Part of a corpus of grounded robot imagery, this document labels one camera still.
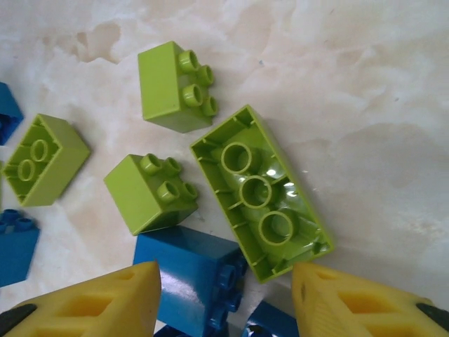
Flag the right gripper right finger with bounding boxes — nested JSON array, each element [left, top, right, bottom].
[[291, 263, 449, 337]]

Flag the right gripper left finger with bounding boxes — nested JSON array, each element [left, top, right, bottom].
[[0, 260, 161, 337]]

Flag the blue lego brick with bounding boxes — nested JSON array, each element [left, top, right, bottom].
[[0, 81, 25, 147], [132, 225, 249, 333], [241, 300, 299, 337], [0, 209, 41, 288]]

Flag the lime green square lego brick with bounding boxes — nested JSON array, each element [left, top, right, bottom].
[[103, 153, 199, 234], [137, 41, 219, 133]]

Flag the lime green medium lego brick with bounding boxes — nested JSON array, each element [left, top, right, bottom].
[[1, 112, 91, 207]]

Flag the lime green long lego brick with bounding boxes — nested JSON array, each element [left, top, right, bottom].
[[189, 104, 334, 283]]

